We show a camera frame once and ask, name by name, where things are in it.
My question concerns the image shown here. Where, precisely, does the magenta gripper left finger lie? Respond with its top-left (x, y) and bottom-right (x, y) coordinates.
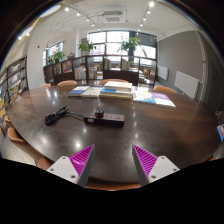
top-left (47, 145), bottom-right (95, 187)

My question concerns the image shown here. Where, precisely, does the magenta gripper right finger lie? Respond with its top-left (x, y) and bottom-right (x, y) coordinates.
top-left (132, 145), bottom-right (179, 186)

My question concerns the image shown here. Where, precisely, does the black charger plug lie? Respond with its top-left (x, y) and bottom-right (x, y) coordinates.
top-left (95, 109), bottom-right (104, 118)

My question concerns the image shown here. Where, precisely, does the black power strip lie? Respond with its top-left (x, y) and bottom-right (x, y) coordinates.
top-left (84, 112), bottom-right (125, 127)

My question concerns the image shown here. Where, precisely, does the purple cover magazine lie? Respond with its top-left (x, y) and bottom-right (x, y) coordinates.
top-left (152, 92), bottom-right (175, 108)

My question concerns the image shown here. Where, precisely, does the orange chair near left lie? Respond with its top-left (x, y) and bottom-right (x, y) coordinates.
top-left (5, 116), bottom-right (42, 162)

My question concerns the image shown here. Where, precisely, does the orange chair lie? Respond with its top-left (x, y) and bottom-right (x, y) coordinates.
top-left (153, 86), bottom-right (177, 94)
top-left (57, 80), bottom-right (77, 86)
top-left (5, 116), bottom-right (42, 162)
top-left (99, 79), bottom-right (129, 85)

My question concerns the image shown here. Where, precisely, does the teal cover magazine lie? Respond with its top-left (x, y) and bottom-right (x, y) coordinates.
top-left (133, 91), bottom-right (155, 104)

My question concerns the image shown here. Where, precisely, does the blue white book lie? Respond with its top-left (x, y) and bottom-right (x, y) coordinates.
top-left (68, 86), bottom-right (89, 97)

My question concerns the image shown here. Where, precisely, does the orange chair far right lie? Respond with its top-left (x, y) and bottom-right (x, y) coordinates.
top-left (153, 86), bottom-right (177, 94)

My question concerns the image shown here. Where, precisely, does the pale green book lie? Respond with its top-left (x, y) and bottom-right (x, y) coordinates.
top-left (81, 87), bottom-right (101, 98)

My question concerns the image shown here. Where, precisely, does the stack of books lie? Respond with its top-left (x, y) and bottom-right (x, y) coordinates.
top-left (100, 81), bottom-right (132, 98)

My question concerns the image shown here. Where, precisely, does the orange chair far left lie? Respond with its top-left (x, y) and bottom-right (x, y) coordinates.
top-left (57, 80), bottom-right (77, 86)

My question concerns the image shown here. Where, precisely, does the orange chair far centre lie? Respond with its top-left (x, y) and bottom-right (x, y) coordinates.
top-left (99, 79), bottom-right (129, 85)

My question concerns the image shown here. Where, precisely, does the dark wooden shelf divider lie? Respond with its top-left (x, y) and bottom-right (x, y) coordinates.
top-left (43, 55), bottom-right (157, 86)

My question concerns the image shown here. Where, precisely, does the potted plant left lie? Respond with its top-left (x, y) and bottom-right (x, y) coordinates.
top-left (48, 50), bottom-right (66, 63)

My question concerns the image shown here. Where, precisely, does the potted plant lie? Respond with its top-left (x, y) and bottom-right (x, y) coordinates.
top-left (48, 50), bottom-right (66, 63)
top-left (118, 37), bottom-right (141, 56)
top-left (78, 40), bottom-right (95, 56)

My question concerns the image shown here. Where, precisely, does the potted plant centre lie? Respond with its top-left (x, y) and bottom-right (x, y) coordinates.
top-left (78, 40), bottom-right (95, 56)

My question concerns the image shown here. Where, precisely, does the potted plant right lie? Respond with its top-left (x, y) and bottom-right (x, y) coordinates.
top-left (118, 37), bottom-right (141, 56)

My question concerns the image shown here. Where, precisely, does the ceiling air conditioner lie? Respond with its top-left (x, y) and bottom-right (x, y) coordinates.
top-left (102, 11), bottom-right (123, 23)

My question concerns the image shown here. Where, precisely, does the white wall radiator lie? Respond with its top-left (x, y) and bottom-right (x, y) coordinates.
top-left (174, 71), bottom-right (199, 99)

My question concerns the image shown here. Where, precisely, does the left wall bookshelf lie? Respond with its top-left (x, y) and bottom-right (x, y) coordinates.
top-left (0, 57), bottom-right (28, 103)

